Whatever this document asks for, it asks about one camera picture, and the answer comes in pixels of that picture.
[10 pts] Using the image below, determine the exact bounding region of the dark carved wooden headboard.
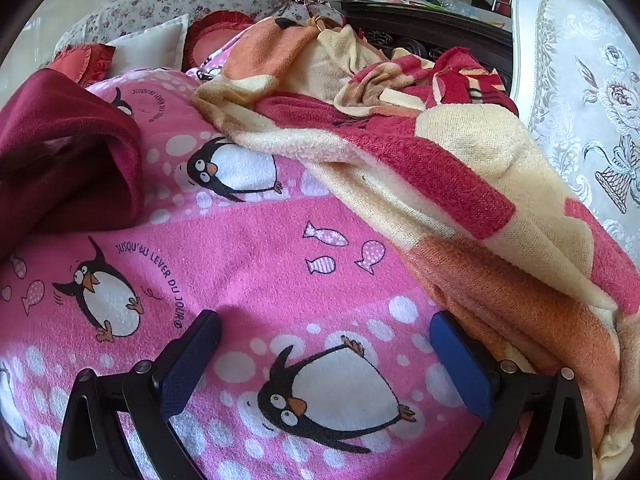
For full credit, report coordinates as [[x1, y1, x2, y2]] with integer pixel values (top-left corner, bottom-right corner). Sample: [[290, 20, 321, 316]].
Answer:
[[340, 0, 516, 96]]

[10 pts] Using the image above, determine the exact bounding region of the white floral upholstered chair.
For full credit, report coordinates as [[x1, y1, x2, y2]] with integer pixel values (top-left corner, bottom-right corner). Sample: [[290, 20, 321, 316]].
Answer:
[[507, 0, 640, 256]]

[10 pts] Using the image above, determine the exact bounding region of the pink penguin print blanket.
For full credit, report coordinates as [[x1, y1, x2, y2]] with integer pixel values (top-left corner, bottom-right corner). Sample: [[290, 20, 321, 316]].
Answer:
[[0, 35, 531, 480]]

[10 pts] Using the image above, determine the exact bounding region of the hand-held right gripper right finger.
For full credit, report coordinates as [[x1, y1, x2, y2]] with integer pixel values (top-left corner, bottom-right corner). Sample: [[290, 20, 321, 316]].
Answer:
[[429, 310, 593, 480]]

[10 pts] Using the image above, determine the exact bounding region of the maroon fleece garment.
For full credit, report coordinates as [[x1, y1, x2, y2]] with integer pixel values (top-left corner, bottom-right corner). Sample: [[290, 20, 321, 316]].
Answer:
[[0, 69, 146, 261]]

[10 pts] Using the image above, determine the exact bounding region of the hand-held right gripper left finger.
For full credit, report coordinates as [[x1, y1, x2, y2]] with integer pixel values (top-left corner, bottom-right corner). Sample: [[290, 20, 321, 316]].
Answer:
[[56, 310, 223, 480]]

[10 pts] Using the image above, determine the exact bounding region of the red orange cream checked blanket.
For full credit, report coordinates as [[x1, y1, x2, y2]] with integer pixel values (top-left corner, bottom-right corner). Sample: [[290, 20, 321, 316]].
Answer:
[[192, 16, 640, 480]]

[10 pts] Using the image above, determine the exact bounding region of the white pillow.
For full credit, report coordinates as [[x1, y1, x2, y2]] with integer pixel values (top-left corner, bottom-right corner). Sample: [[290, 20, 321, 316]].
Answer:
[[105, 14, 191, 73]]

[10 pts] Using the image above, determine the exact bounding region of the floral print pillow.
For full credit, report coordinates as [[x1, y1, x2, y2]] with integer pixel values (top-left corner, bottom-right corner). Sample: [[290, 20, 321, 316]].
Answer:
[[55, 0, 351, 56]]

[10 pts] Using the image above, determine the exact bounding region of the red heart-shaped cushion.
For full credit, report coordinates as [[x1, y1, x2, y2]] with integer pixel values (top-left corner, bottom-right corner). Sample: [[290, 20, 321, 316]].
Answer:
[[50, 44, 117, 86], [181, 10, 256, 71]]

